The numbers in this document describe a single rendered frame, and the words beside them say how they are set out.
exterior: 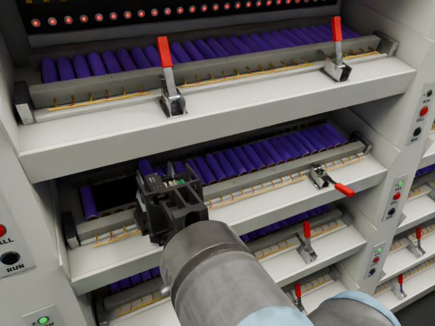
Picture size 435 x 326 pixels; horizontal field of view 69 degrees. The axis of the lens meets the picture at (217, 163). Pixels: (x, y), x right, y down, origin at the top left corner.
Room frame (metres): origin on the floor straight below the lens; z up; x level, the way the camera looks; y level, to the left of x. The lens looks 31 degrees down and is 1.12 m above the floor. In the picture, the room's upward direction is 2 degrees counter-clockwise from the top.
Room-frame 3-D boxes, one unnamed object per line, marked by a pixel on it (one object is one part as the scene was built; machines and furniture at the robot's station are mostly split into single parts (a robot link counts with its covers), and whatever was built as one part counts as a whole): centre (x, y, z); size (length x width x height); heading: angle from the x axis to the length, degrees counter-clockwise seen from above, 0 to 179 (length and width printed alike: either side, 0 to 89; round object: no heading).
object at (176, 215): (0.30, 0.05, 0.85); 0.12 x 0.08 x 0.09; 24
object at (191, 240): (0.23, 0.02, 0.85); 0.10 x 0.05 x 0.09; 114
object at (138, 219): (0.35, 0.10, 0.82); 0.09 x 0.05 x 0.02; 28
